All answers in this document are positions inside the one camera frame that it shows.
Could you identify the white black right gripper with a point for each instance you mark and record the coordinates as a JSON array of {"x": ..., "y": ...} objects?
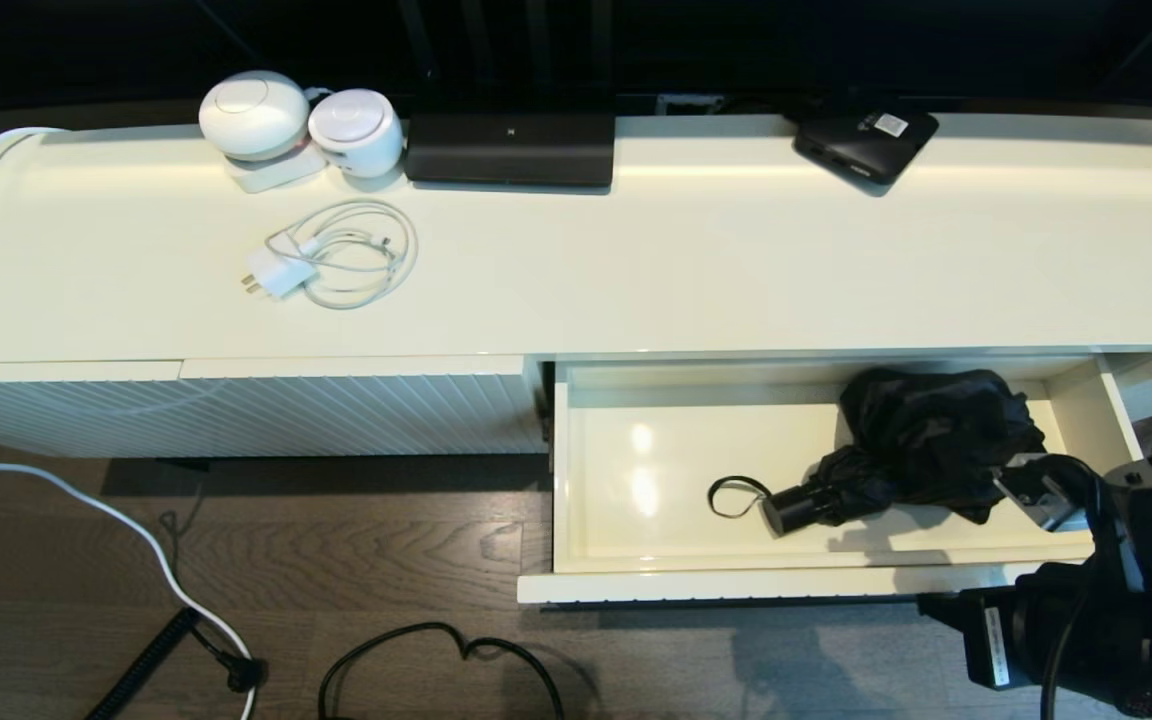
[{"x": 1091, "y": 500}]

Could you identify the black umbrella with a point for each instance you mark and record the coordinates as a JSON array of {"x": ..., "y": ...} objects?
[{"x": 926, "y": 430}]

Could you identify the white fluted drawer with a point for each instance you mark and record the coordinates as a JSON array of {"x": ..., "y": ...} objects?
[{"x": 656, "y": 470}]

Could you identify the white sideboard cabinet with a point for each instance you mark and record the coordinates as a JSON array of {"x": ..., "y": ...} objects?
[{"x": 636, "y": 260}]

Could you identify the black set-top box with sticker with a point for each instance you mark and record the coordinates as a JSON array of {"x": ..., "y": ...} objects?
[{"x": 858, "y": 147}]

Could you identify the black rectangular router box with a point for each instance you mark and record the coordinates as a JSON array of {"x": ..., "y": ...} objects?
[{"x": 511, "y": 150}]

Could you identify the white fluted cabinet front panel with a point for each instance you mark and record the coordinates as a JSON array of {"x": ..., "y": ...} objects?
[{"x": 356, "y": 410}]

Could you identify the small white round device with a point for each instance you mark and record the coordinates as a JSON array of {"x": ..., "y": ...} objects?
[{"x": 354, "y": 132}]

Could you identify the white charger plug adapter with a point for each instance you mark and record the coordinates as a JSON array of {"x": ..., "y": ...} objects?
[{"x": 281, "y": 274}]

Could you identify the white flat device base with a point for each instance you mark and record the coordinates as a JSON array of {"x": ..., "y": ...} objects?
[{"x": 274, "y": 176}]

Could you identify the large white round device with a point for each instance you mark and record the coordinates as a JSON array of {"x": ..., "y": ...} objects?
[{"x": 254, "y": 112}]

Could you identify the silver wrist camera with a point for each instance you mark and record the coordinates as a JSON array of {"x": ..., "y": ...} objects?
[{"x": 1051, "y": 505}]

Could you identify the white wall socket plate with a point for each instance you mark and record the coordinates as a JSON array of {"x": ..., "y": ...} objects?
[{"x": 688, "y": 104}]

